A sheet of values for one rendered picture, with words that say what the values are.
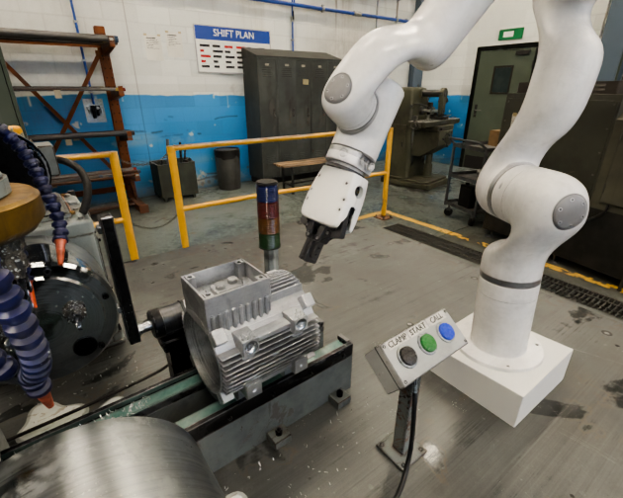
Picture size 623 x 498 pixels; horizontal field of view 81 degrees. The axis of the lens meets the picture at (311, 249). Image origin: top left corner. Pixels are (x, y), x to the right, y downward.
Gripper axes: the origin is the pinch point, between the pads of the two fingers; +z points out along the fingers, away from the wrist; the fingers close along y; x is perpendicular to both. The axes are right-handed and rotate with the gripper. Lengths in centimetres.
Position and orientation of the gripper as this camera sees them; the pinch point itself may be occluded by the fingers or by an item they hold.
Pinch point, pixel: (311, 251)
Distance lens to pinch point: 65.5
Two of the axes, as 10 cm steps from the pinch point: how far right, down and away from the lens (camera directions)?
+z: -3.9, 9.2, 0.7
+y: -6.5, -3.3, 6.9
